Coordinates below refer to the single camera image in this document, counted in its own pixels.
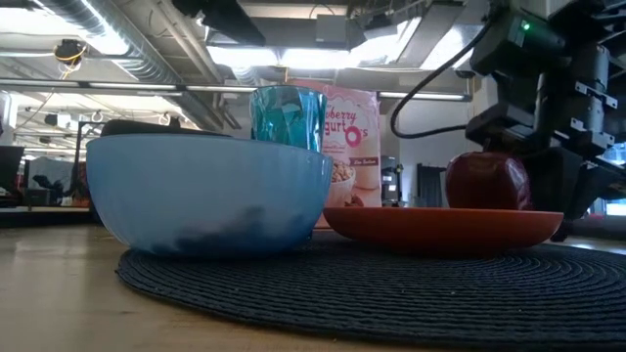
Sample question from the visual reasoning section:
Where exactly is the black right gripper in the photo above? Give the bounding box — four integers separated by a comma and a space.
464, 46, 626, 244

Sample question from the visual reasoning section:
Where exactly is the red apple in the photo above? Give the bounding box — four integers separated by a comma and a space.
444, 151, 534, 211

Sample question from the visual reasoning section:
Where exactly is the pink strawberry yogurt cereal box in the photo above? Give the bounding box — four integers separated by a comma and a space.
288, 79, 383, 230

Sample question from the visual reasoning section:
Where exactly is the teal glass tumbler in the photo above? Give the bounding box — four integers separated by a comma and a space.
248, 85, 328, 154

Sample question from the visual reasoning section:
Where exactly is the orange plate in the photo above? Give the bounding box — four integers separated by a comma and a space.
322, 206, 565, 258

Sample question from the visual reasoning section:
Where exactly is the black coffee machine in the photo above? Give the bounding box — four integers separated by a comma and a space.
380, 155, 405, 205

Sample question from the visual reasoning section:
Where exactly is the dark woven round placemat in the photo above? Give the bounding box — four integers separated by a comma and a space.
115, 229, 626, 351

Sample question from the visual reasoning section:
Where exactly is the light blue bowl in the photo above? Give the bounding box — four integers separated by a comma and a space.
86, 134, 334, 259

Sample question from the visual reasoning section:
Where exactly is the black toaster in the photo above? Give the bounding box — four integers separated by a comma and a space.
100, 119, 231, 139

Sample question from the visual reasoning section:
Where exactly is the silver horizontal bar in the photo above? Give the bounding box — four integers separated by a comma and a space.
0, 77, 473, 103

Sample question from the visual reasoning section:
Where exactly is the black monitor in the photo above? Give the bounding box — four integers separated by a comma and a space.
0, 145, 24, 206

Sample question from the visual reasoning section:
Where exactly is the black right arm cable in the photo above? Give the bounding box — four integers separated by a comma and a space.
389, 19, 495, 141

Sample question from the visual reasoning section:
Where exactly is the yellow black cord reel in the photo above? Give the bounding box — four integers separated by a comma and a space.
52, 38, 88, 67

